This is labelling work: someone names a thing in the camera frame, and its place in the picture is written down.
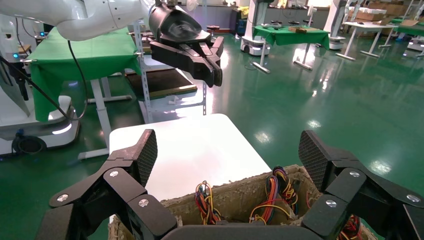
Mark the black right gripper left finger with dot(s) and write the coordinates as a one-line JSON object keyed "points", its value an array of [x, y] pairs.
{"points": [[122, 179]]}

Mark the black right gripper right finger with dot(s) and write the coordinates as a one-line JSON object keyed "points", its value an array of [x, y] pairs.
{"points": [[344, 185]]}

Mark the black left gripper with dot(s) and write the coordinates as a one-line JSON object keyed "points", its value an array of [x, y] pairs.
{"points": [[175, 26]]}

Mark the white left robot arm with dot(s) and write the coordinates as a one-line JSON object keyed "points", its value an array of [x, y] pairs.
{"points": [[99, 20]]}

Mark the brown board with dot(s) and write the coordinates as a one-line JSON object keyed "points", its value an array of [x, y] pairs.
{"points": [[159, 82]]}

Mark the blue bin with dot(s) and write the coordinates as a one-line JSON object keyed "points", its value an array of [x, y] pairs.
{"points": [[241, 28]]}

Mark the grey metal rack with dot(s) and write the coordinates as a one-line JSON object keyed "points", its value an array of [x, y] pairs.
{"points": [[144, 86]]}

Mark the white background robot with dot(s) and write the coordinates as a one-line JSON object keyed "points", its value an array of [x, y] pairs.
{"points": [[256, 20], [336, 23]]}

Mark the white wheeled robot body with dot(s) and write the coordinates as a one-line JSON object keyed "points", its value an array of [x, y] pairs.
{"points": [[39, 132]]}

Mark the green tablecloth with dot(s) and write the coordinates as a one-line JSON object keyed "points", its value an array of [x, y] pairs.
{"points": [[82, 56], [410, 30], [298, 38]]}

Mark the flat brown box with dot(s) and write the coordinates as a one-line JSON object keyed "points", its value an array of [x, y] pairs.
{"points": [[301, 30]]}

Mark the brown cardboard divider box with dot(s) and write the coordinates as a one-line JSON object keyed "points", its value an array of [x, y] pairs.
{"points": [[238, 198]]}

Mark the white table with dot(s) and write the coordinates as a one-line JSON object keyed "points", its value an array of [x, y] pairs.
{"points": [[367, 26]]}

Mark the stacked cardboard boxes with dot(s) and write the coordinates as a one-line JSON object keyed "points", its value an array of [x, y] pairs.
{"points": [[367, 15]]}

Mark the white table frame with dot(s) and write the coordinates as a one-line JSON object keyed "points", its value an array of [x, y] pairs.
{"points": [[260, 68], [99, 106]]}

